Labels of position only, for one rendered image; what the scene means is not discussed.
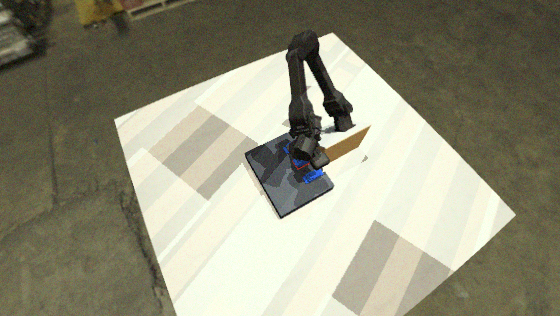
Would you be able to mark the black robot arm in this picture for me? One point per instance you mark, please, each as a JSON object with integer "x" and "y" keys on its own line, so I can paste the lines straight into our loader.
{"x": 305, "y": 46}

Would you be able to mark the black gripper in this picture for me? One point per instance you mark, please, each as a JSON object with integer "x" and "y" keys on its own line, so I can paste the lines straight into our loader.
{"x": 319, "y": 159}

